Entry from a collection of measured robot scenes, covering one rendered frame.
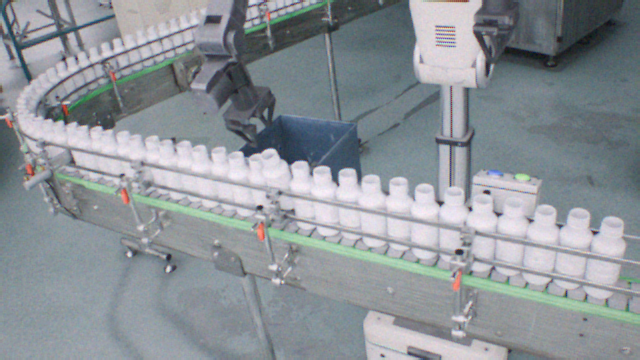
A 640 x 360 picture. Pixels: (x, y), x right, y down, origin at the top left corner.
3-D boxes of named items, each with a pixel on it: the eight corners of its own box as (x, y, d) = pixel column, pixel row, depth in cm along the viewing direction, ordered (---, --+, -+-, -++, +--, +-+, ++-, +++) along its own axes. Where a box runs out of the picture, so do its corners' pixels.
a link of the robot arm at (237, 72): (245, 48, 102) (222, 47, 105) (226, 70, 98) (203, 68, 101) (257, 76, 107) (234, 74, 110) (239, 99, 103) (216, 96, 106)
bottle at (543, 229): (519, 266, 109) (526, 201, 100) (549, 266, 107) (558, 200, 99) (524, 287, 104) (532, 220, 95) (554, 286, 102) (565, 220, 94)
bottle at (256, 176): (282, 206, 138) (270, 150, 129) (279, 220, 133) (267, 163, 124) (259, 207, 139) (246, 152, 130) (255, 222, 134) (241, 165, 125)
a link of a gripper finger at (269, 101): (245, 140, 118) (229, 108, 111) (261, 118, 121) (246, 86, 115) (270, 144, 114) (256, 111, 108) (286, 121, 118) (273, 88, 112)
